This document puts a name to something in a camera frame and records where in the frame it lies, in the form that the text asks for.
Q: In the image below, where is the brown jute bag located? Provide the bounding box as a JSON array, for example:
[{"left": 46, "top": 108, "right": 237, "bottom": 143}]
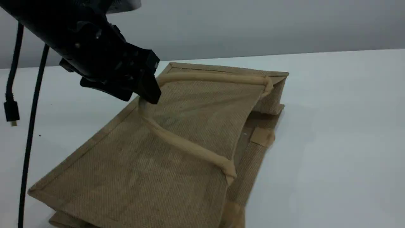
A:
[{"left": 27, "top": 62, "right": 290, "bottom": 228}]

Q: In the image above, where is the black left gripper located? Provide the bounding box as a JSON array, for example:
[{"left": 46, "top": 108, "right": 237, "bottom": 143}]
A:
[{"left": 59, "top": 20, "right": 162, "bottom": 105}]

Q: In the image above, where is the black cable with plug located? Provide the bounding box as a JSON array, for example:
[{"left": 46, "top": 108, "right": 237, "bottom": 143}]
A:
[{"left": 3, "top": 23, "right": 24, "bottom": 127}]

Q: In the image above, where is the long black cable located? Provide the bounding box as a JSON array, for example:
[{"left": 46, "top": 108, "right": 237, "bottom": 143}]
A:
[{"left": 17, "top": 44, "right": 50, "bottom": 228}]

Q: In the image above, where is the light grey rounded housing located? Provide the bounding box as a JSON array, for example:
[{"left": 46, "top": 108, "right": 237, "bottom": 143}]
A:
[{"left": 106, "top": 0, "right": 142, "bottom": 14}]

